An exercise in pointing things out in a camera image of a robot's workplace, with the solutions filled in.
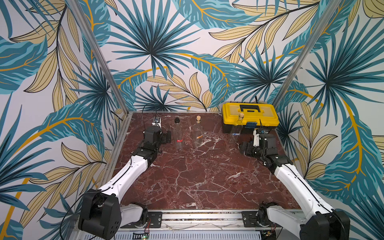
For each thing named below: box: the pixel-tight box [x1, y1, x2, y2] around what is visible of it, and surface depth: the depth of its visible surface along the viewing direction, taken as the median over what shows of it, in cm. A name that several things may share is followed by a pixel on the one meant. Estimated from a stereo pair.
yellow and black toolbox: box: [221, 102, 280, 133], surface depth 99 cm
